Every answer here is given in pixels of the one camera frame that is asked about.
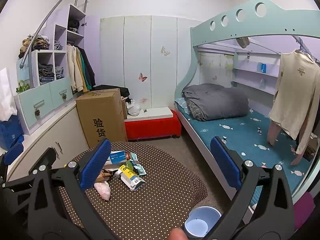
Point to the lilac stair shelf unit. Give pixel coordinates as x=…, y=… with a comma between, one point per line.
x=48, y=59

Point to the hanging clothes row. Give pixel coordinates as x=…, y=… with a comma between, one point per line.
x=80, y=71

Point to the green snack wrapper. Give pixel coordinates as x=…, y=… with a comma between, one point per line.
x=130, y=165

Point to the teal fish pattern mattress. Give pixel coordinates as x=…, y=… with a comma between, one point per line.
x=246, y=135

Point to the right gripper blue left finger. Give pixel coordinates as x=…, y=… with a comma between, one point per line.
x=87, y=169

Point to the grey folded duvet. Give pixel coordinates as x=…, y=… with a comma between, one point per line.
x=211, y=102

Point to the cream hanging sweater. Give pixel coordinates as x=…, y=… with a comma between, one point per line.
x=296, y=101

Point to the red storage bench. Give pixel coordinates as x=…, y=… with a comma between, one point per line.
x=154, y=128

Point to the torn white paper packaging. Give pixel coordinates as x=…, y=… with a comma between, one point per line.
x=106, y=173

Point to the white wardrobe with butterflies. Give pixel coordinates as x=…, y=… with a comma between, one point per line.
x=149, y=55

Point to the blue white medicine box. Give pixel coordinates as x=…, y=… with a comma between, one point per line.
x=116, y=157

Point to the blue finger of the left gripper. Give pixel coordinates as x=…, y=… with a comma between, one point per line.
x=9, y=157

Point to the pink crumpled wrapper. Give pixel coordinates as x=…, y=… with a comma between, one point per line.
x=103, y=189

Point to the white plastic bag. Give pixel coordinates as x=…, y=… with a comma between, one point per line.
x=133, y=108

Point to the blue box on shelf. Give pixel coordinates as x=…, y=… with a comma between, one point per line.
x=263, y=68

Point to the teal drawer cabinet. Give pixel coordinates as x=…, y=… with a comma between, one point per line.
x=39, y=104

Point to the teal bunk bed frame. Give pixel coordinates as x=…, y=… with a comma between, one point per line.
x=228, y=50

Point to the blue shopping bag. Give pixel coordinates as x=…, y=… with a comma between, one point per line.
x=11, y=132

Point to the large brown cardboard box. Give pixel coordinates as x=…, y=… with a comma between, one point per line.
x=101, y=116

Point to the yellow white small box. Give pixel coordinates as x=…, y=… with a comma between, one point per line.
x=130, y=179

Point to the person's right hand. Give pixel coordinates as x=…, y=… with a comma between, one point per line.
x=177, y=234

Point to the white plastic trash bin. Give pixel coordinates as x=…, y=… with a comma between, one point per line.
x=200, y=221

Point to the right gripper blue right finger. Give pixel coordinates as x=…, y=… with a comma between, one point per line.
x=230, y=163

